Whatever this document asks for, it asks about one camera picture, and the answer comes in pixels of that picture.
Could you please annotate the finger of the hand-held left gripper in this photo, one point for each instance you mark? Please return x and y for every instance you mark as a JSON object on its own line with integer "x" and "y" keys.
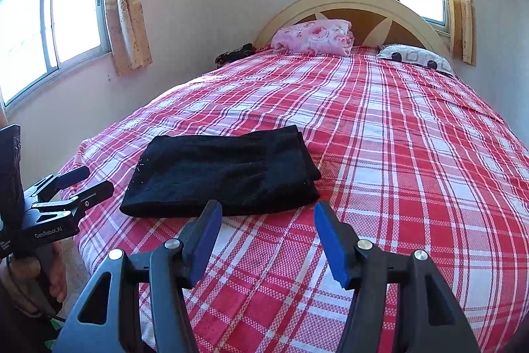
{"x": 91, "y": 196}
{"x": 62, "y": 181}

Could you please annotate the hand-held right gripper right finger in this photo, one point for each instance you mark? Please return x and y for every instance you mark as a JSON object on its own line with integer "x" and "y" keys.
{"x": 330, "y": 241}

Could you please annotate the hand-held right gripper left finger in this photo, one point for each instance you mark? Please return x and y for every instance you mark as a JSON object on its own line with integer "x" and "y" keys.
{"x": 206, "y": 241}

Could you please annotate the black pants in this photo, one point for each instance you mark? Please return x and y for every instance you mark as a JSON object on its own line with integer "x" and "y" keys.
{"x": 219, "y": 171}

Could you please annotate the person's left hand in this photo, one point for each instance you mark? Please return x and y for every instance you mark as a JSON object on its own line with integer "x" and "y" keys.
{"x": 59, "y": 274}

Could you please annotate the red plaid blanket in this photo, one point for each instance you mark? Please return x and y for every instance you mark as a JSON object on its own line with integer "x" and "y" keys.
{"x": 392, "y": 150}

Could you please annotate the sliding side window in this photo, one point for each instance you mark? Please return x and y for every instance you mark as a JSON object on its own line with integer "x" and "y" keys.
{"x": 74, "y": 5}

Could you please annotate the black patterned cloth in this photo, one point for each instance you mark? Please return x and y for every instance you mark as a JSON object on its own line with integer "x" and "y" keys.
{"x": 233, "y": 54}

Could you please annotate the white patterned pillow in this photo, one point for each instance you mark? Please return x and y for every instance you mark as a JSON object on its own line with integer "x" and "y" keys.
{"x": 413, "y": 55}

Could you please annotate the pink floral pillow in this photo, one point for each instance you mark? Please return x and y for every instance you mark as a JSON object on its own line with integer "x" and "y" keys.
{"x": 314, "y": 36}

